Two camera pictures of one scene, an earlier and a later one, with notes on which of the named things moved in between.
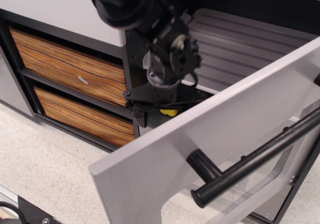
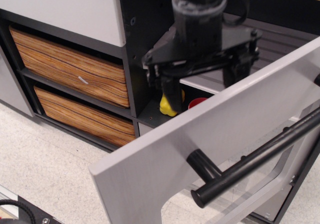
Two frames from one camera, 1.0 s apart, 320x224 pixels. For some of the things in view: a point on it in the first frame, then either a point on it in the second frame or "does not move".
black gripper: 163,90 to 198,40
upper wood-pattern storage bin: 99,78 does not move
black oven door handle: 216,179 does not move
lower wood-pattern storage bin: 106,125 does not move
